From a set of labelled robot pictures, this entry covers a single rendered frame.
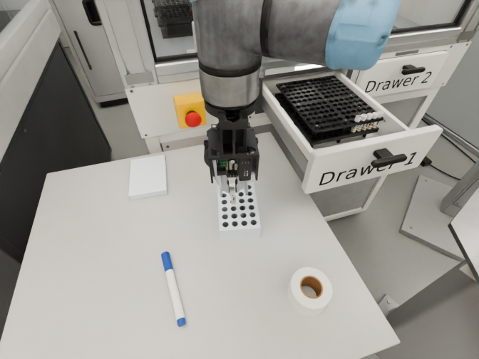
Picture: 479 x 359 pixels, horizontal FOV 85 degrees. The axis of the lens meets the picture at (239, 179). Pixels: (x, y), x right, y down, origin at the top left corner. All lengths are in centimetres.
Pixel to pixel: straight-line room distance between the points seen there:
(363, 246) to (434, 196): 59
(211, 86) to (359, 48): 16
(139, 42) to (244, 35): 40
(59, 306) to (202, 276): 25
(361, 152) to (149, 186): 47
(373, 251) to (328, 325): 107
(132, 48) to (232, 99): 37
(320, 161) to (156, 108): 42
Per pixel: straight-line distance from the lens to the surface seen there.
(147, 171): 70
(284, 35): 27
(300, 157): 59
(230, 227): 53
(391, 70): 94
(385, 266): 155
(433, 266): 167
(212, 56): 31
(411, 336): 110
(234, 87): 32
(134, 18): 64
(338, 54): 28
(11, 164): 95
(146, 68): 67
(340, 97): 74
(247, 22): 28
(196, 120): 66
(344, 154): 53
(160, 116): 73
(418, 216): 177
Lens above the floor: 125
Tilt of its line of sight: 47 degrees down
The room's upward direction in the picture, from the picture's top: straight up
